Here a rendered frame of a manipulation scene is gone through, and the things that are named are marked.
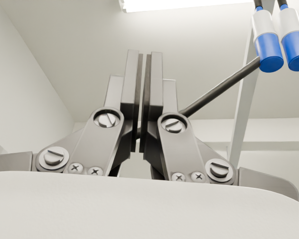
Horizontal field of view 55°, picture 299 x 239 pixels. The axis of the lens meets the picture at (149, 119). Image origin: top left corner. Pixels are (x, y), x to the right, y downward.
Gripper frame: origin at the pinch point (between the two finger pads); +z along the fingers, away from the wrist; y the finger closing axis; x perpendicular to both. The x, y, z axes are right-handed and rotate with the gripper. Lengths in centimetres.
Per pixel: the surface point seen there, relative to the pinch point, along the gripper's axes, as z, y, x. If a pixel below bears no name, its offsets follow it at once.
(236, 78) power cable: 51, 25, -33
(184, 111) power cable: 42, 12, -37
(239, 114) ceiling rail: 99, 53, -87
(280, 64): 55, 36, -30
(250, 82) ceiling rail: 94, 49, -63
